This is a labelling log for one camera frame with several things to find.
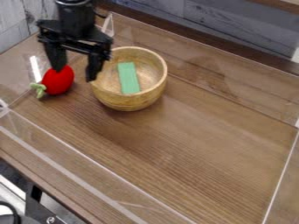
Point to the clear acrylic table wall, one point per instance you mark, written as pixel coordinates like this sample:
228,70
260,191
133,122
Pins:
89,188

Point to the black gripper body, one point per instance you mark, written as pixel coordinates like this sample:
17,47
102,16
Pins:
89,42

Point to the black table leg bracket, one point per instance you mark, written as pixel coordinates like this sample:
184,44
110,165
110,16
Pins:
36,209

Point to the green rectangular block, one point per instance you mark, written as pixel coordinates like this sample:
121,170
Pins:
129,78

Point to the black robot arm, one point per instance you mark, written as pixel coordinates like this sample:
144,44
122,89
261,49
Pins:
74,33

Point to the red plush strawberry toy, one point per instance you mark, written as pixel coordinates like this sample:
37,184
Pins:
56,82

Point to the clear acrylic corner bracket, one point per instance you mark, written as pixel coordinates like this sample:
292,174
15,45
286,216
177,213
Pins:
108,28

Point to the wooden bowl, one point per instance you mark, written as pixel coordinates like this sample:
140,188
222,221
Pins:
152,71

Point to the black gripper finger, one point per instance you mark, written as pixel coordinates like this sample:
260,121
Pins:
96,66
57,54

